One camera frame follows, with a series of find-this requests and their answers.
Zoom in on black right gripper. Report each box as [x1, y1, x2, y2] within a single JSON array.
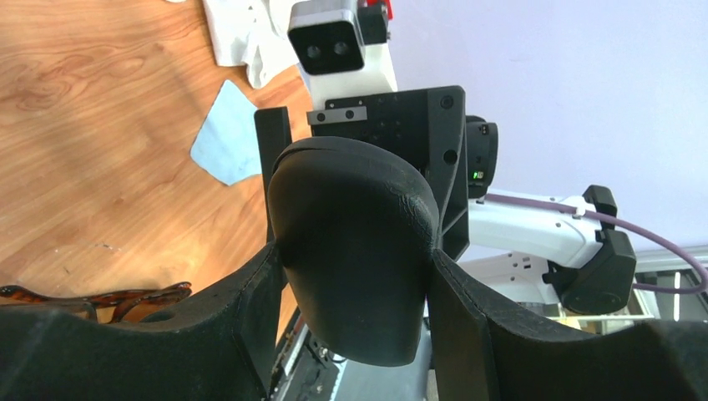
[[255, 86, 470, 261]]

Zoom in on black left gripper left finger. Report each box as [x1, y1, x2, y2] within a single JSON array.
[[1, 244, 282, 400]]

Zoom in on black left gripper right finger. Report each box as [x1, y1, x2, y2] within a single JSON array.
[[428, 251, 707, 400]]

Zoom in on black glasses case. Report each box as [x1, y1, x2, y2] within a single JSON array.
[[267, 137, 440, 367]]

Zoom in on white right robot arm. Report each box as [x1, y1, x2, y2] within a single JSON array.
[[263, 86, 635, 322]]

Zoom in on tortoiseshell brown sunglasses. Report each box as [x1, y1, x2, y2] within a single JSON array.
[[1, 282, 192, 324]]

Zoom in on crumpled white cloth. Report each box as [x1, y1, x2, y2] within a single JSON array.
[[202, 0, 299, 89]]

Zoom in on light blue cleaning cloth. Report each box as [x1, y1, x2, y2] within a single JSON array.
[[190, 80, 261, 186]]

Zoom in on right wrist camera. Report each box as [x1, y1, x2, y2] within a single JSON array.
[[287, 0, 398, 109]]

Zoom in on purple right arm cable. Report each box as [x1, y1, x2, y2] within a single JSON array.
[[483, 192, 708, 296]]

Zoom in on aluminium frame rail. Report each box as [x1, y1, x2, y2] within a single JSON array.
[[276, 243, 708, 401]]

